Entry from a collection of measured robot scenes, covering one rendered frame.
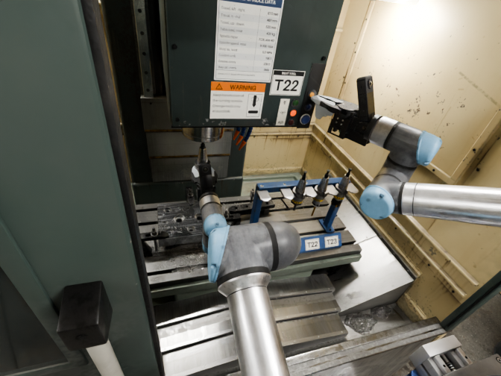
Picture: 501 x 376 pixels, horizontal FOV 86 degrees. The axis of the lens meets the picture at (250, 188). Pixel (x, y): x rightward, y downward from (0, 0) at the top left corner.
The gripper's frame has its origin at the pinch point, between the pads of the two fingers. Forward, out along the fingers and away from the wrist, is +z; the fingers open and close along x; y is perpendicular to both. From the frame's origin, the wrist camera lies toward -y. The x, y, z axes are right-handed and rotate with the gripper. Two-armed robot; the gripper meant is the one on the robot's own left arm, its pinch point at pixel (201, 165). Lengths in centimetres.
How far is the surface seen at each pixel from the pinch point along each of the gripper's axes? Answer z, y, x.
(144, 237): -11.2, 27.5, -25.5
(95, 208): -69, -42, -22
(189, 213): 2.7, 29.6, -5.1
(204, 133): -9.0, -19.8, -0.7
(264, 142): 81, 37, 61
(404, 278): -44, 45, 97
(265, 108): -21.4, -34.6, 15.5
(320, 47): -21, -52, 29
